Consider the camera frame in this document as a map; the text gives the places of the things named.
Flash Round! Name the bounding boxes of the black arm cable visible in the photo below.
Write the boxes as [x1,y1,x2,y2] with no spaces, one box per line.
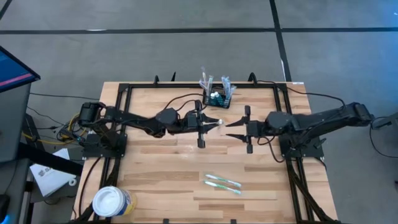
[163,92,206,114]
[257,136,286,164]

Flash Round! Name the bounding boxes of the yellow cable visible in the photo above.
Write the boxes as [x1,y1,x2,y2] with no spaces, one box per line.
[21,112,91,146]

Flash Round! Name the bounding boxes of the grey metal cabinet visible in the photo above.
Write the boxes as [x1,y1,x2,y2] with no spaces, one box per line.
[0,83,32,164]

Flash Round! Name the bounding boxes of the white paper booklet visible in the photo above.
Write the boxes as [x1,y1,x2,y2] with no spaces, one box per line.
[29,148,78,198]

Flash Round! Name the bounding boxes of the grey stand foot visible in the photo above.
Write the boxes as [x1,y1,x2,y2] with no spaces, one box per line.
[371,111,398,131]

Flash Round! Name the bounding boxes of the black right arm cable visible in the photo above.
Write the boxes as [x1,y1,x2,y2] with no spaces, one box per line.
[257,136,286,164]

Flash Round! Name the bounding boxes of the black support beam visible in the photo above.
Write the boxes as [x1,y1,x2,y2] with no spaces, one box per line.
[17,142,84,177]

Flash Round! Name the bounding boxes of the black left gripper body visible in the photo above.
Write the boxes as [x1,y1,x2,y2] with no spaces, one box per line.
[179,100,208,149]

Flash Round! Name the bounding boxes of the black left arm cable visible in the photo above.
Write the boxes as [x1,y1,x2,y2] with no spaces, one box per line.
[163,92,206,114]

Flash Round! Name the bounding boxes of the thin black floor cable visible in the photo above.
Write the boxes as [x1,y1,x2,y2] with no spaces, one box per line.
[29,91,101,101]

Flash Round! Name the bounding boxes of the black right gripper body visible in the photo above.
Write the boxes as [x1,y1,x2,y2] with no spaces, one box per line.
[243,105,269,155]

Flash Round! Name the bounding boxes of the black wire mesh caddy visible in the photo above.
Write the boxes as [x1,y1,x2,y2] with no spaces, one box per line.
[201,88,233,110]

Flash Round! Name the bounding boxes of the looped black floor cable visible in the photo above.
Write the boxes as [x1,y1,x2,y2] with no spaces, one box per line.
[369,116,398,159]

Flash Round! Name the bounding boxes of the large black monitor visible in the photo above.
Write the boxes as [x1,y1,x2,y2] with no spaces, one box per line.
[0,45,41,93]

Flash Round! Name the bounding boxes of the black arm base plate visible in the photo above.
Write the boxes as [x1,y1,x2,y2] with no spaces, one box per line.
[82,133,127,158]
[279,133,325,158]

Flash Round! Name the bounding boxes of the white lidded yellow wipes canister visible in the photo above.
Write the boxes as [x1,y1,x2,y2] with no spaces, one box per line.
[92,185,137,218]

